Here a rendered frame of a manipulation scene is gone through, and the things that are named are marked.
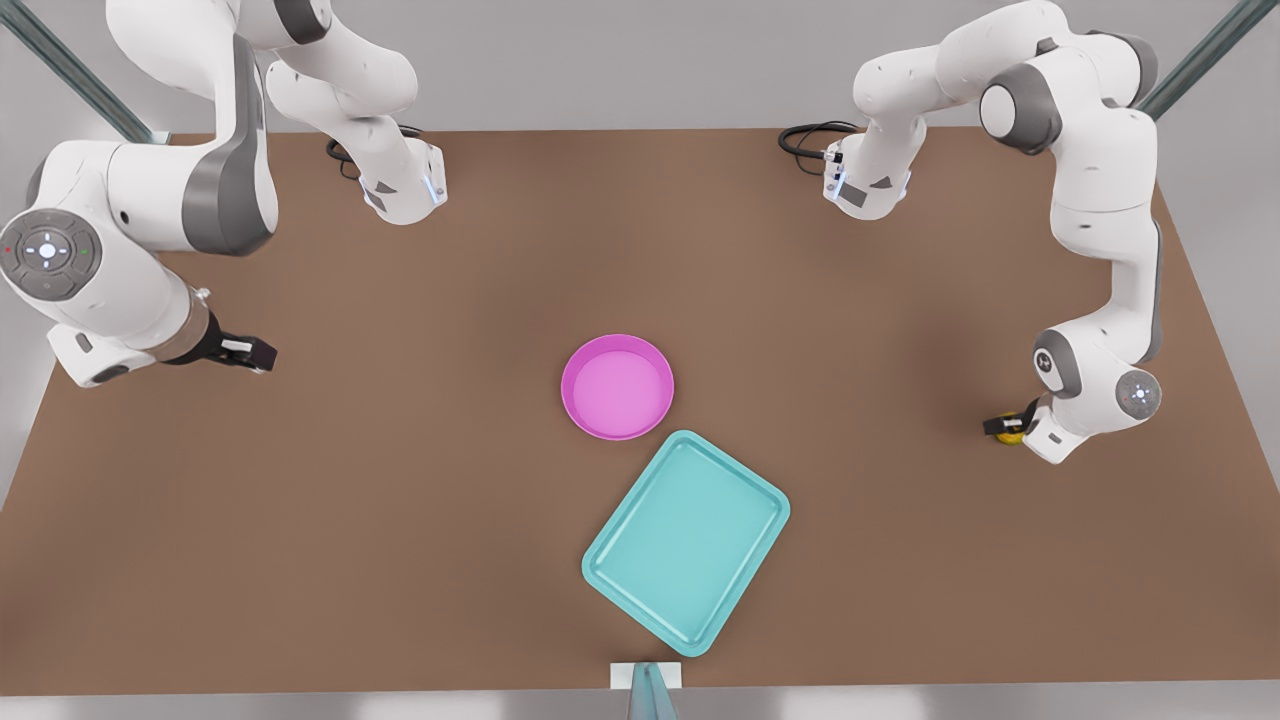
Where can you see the orange fruit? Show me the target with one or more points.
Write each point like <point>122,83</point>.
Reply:
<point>1010,437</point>

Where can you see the silver frame post with foot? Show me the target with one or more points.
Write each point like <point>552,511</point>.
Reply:
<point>648,690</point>

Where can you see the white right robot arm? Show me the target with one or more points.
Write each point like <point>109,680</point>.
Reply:
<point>150,190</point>

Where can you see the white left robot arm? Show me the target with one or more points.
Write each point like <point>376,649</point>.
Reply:
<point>1100,150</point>

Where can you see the teal rectangular tray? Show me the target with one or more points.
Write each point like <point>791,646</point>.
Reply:
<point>686,543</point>

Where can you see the pink round plate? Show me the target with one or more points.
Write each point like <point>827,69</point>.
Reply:
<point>617,388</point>

